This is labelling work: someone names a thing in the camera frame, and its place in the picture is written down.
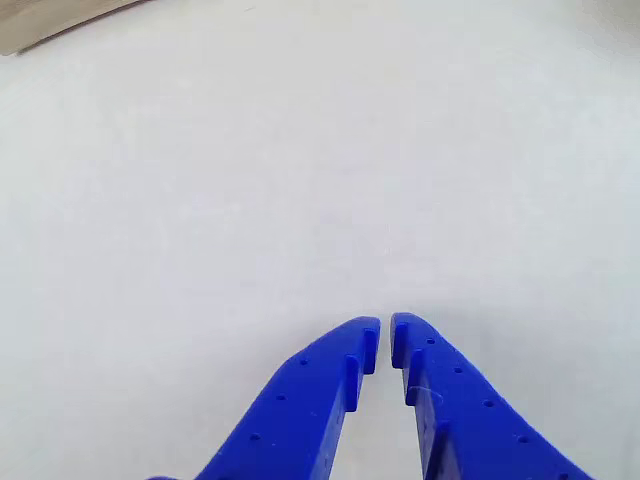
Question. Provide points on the shallow wooden box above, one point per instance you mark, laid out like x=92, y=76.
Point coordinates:
x=55, y=22

